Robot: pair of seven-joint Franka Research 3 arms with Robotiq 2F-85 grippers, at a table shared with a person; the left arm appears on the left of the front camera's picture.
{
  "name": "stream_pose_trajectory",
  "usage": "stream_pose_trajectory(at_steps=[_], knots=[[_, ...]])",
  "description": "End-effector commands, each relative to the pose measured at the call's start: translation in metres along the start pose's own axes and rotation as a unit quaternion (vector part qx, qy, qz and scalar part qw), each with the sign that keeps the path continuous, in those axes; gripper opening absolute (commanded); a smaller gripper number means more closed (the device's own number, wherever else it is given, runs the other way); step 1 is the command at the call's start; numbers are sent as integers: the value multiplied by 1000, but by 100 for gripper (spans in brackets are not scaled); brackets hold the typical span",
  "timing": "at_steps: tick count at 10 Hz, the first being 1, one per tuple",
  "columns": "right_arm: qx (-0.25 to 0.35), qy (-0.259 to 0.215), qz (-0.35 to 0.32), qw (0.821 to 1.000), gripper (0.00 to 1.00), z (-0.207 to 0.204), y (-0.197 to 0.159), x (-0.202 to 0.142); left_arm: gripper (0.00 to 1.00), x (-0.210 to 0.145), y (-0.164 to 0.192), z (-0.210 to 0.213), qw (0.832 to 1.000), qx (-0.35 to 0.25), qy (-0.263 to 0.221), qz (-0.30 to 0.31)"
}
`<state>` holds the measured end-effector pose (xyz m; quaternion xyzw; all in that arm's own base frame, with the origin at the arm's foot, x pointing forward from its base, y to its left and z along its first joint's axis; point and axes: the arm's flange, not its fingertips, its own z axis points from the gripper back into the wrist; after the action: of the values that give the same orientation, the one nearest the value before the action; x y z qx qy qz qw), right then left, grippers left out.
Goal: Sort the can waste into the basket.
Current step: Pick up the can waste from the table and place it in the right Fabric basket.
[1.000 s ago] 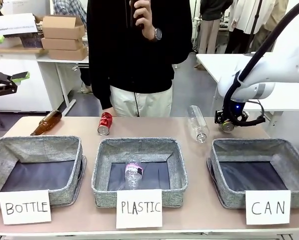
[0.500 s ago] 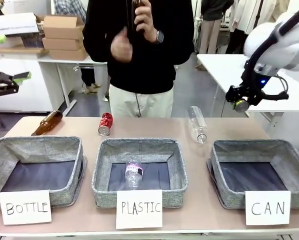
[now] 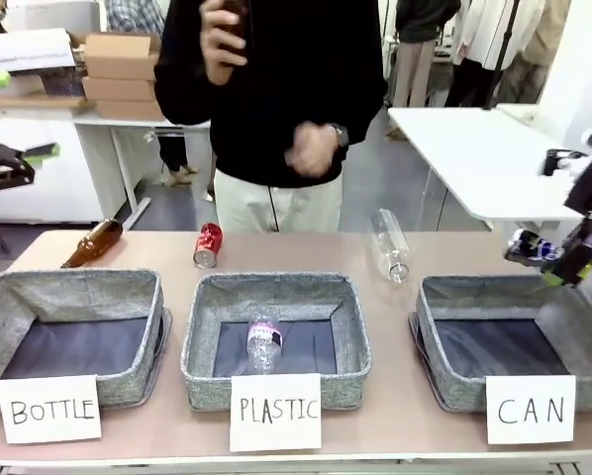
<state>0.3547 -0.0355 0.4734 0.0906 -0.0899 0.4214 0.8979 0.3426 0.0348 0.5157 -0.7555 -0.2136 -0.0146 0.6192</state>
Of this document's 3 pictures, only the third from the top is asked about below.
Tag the clear plastic bottle without label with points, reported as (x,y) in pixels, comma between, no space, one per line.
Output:
(389,245)

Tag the grey fabric basket, can label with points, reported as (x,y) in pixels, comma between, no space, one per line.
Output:
(489,297)

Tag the white box with label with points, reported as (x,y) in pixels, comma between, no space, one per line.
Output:
(26,52)

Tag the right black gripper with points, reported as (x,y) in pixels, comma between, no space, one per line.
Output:
(590,190)

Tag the person in black sweater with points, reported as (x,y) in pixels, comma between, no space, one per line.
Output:
(276,89)

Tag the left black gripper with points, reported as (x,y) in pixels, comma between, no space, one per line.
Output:
(6,165)

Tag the white desk with legs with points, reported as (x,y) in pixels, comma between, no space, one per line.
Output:
(128,128)

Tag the black wristwatch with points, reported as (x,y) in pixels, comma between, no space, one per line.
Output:
(340,134)

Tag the person's right hand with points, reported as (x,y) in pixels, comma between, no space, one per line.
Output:
(222,44)

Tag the open cardboard box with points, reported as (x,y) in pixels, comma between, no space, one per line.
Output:
(123,54)

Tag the brown glass bottle, long neck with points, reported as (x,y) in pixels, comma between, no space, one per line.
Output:
(95,243)

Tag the grey fabric basket, bottle label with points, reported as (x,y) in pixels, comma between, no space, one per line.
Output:
(73,294)

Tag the closed flat cardboard box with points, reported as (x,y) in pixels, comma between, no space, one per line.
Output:
(118,89)
(128,109)

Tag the person's beige trousers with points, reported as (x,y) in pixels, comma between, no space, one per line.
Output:
(246,205)

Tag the crushed plastic bottle pink label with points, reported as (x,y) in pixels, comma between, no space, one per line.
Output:
(264,344)

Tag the dark blue crushed can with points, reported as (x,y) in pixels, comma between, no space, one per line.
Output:
(531,247)

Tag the bystander in plaid shirt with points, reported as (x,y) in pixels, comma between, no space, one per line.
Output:
(137,15)

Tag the grey fabric basket, plastic label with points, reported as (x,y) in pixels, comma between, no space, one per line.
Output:
(276,292)

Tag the white paper sign PLASTIC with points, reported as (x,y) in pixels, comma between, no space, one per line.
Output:
(275,411)

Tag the black tripod pole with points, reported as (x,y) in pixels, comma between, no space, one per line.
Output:
(505,44)

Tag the person's left hand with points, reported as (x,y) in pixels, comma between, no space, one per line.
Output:
(311,151)

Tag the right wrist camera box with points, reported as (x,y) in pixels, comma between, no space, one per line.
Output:
(558,162)

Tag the white paper sign BOTTLE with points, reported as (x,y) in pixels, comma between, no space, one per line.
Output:
(48,408)

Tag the white table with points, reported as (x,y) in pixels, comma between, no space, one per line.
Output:
(474,148)

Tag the bystander in beige clothes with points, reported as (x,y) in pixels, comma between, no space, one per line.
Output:
(533,49)

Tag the red crushed drink can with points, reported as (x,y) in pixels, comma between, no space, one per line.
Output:
(209,245)

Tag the white paper sign CAN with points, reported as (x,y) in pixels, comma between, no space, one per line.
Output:
(530,409)

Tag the bystander in white jacket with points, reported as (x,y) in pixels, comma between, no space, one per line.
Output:
(476,49)

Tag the brown glass bottle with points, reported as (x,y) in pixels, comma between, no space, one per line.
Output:
(95,243)
(237,25)

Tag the wooden board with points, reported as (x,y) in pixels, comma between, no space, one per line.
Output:
(33,101)

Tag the bystander dark top beige trousers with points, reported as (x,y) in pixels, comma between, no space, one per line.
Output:
(422,44)

